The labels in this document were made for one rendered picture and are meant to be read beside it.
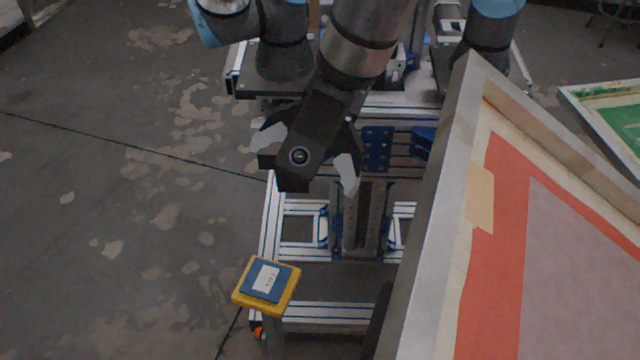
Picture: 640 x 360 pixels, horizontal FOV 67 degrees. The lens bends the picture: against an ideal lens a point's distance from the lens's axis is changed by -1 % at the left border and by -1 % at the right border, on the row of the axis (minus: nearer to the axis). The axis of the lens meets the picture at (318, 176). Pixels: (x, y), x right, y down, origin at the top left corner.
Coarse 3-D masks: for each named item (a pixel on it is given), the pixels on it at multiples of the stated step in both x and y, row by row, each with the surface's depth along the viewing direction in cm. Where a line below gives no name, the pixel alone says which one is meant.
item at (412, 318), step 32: (480, 64) 75; (448, 96) 71; (480, 96) 70; (512, 96) 75; (448, 128) 64; (544, 128) 77; (448, 160) 59; (576, 160) 79; (448, 192) 56; (608, 192) 82; (416, 224) 55; (448, 224) 54; (416, 256) 50; (448, 256) 52; (416, 288) 47; (416, 320) 45; (384, 352) 44; (416, 352) 44
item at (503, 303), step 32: (480, 256) 60; (512, 256) 63; (480, 288) 57; (512, 288) 60; (544, 288) 63; (480, 320) 55; (512, 320) 57; (544, 320) 60; (576, 320) 63; (480, 352) 52; (512, 352) 55; (544, 352) 57; (576, 352) 60; (608, 352) 64
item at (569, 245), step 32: (512, 160) 74; (512, 192) 70; (544, 192) 74; (512, 224) 66; (544, 224) 70; (576, 224) 74; (608, 224) 80; (544, 256) 66; (576, 256) 70; (608, 256) 75; (576, 288) 67; (608, 288) 71; (608, 320) 67
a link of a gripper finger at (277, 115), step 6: (294, 102) 57; (276, 108) 59; (282, 108) 58; (288, 108) 57; (294, 108) 57; (270, 114) 59; (276, 114) 58; (282, 114) 58; (288, 114) 58; (270, 120) 59; (276, 120) 59; (282, 120) 59; (288, 120) 58; (264, 126) 60; (270, 126) 60; (288, 126) 59
